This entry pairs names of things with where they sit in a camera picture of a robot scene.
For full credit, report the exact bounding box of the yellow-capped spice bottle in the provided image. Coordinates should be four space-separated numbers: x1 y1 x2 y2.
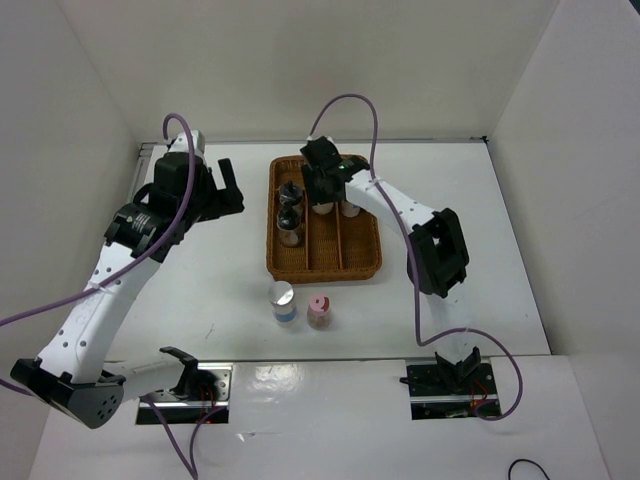
312 202 335 215

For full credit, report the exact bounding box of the black-capped white spice bottle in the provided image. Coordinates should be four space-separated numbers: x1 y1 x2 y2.
278 181 305 215

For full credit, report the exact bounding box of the silver-capped white spice bottle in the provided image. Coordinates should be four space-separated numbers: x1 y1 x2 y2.
340 201 360 218

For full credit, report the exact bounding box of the black-capped brown spice bottle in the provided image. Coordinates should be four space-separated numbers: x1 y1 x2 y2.
276 205 303 247

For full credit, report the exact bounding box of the pink-capped spice bottle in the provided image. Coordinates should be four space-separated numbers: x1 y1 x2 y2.
307 293 332 330

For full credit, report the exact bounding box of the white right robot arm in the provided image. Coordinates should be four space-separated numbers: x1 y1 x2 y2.
301 136 469 347

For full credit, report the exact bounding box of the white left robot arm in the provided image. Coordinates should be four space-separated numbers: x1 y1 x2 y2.
10 153 244 429

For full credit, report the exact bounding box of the brown wicker divided tray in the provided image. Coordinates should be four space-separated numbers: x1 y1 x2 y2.
266 155 382 284

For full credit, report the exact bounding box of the silver-capped blue-label bottle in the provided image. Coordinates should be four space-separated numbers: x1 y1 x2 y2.
268 281 297 327

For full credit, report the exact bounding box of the aluminium table edge rail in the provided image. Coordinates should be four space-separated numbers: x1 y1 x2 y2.
79 141 156 364

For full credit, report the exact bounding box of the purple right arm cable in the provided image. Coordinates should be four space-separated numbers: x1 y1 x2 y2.
307 93 525 424

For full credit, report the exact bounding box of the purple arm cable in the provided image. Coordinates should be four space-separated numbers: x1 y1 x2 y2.
0 113 211 479
307 93 525 424

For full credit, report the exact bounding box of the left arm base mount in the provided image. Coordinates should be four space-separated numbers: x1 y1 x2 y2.
149 362 233 426

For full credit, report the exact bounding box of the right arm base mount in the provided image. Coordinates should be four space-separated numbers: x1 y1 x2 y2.
399 361 502 420

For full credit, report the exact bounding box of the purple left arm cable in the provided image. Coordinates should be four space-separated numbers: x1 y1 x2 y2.
0 113 211 479

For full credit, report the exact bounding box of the black cable on floor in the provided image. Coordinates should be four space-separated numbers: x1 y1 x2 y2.
508 458 551 480

